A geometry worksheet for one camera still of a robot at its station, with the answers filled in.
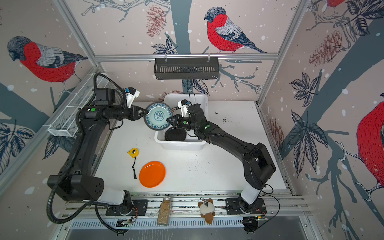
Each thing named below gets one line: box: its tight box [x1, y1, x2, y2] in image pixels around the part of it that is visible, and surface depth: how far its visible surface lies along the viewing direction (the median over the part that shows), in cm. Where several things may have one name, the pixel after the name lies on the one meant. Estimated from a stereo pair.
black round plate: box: [164, 126, 187, 142], surface depth 105 cm
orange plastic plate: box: [139, 160, 166, 188], surface depth 87 cm
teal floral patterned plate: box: [143, 102, 173, 131], surface depth 77 cm
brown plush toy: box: [197, 198, 216, 224], surface depth 73 cm
